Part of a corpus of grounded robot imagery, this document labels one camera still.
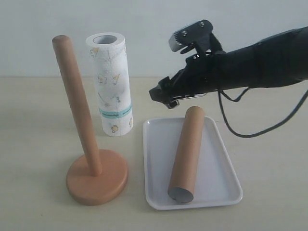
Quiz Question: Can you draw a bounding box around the white rectangular plastic tray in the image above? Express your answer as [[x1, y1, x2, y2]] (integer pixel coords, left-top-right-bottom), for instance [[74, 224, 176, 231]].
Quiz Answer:
[[143, 116, 243, 210]]

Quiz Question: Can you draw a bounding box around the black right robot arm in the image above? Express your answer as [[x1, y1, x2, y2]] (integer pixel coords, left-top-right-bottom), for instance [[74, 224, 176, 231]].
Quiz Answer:
[[149, 20, 308, 109]]

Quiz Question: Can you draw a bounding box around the white printed paper towel roll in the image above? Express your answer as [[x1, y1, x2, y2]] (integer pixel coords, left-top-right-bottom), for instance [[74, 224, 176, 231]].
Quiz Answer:
[[86, 32, 133, 137]]

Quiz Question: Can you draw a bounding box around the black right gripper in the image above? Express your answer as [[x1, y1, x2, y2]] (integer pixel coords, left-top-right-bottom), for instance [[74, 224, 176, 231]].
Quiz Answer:
[[149, 19, 231, 109]]

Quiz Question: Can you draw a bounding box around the brown cardboard tube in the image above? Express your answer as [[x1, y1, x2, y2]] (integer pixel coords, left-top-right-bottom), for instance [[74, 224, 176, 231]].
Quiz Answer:
[[167, 106, 205, 203]]

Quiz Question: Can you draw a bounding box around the wooden paper towel holder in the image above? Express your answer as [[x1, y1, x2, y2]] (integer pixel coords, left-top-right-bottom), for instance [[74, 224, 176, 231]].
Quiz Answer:
[[52, 35, 128, 206]]

